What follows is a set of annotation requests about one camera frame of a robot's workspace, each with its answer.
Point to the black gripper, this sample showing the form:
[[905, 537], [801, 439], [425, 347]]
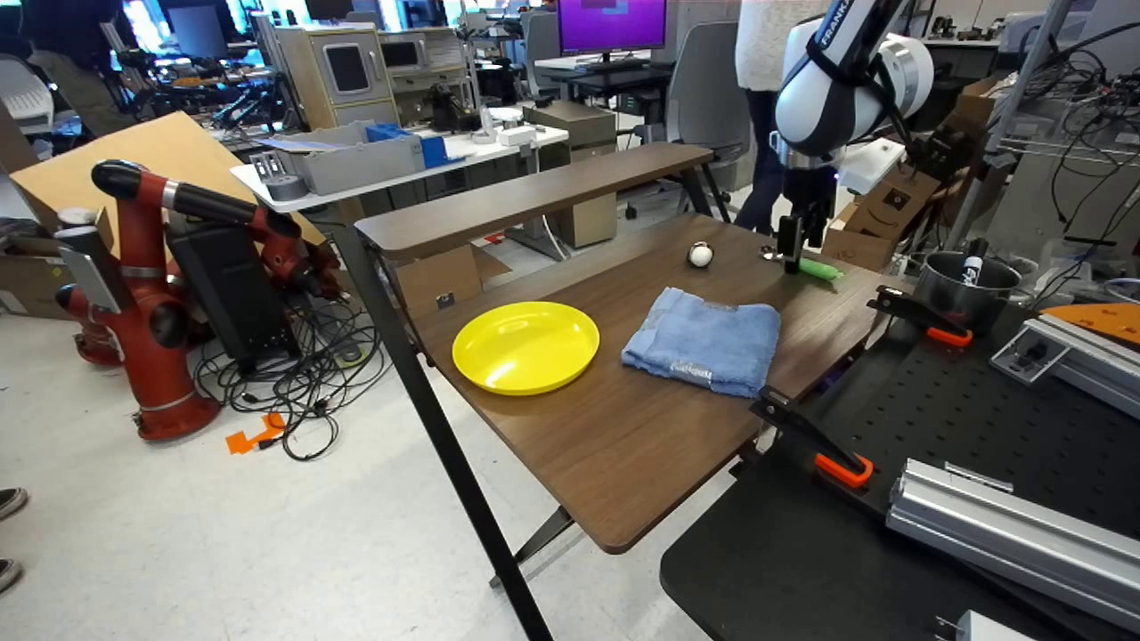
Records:
[[808, 202]]

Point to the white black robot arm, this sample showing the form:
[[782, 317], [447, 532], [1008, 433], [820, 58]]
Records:
[[832, 82]]

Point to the raised wooden desk shelf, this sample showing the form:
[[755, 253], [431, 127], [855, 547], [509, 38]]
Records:
[[522, 196]]

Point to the stacked cardboard boxes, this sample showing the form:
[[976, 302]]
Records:
[[890, 208]]

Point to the small white ball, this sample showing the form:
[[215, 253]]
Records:
[[698, 253]]

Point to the blue folded towel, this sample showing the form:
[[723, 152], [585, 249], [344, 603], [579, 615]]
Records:
[[704, 344]]

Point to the white bottle black cap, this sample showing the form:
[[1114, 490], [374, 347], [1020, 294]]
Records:
[[975, 268]]

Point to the silver metal box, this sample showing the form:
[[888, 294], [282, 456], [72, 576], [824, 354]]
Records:
[[1026, 354]]

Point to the yellow round plate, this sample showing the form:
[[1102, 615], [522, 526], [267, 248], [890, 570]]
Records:
[[523, 347]]

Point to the purple screen monitor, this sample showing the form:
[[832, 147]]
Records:
[[610, 21]]

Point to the orange board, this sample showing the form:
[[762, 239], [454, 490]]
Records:
[[1104, 321]]

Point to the white work table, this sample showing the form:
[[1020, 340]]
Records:
[[498, 145]]

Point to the black perforated table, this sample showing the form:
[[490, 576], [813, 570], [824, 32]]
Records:
[[786, 570]]

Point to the aluminium extrusion profile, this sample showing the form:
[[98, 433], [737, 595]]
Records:
[[1008, 537]]

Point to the small cardboard box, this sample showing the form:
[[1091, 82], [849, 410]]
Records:
[[434, 283]]

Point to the blue cup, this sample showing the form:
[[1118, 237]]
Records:
[[431, 152]]

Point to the grey bin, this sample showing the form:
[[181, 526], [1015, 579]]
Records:
[[356, 166]]

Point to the beige machine with screen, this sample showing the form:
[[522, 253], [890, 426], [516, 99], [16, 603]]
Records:
[[325, 72]]

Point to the orange floor piece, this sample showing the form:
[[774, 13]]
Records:
[[249, 435]]

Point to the red robot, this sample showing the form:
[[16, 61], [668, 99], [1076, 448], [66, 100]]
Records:
[[148, 344]]

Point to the large flat cardboard sheet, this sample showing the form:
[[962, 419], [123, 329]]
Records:
[[143, 147]]

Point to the dark shoe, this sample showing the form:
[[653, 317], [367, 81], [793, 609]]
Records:
[[8, 576], [8, 505]]

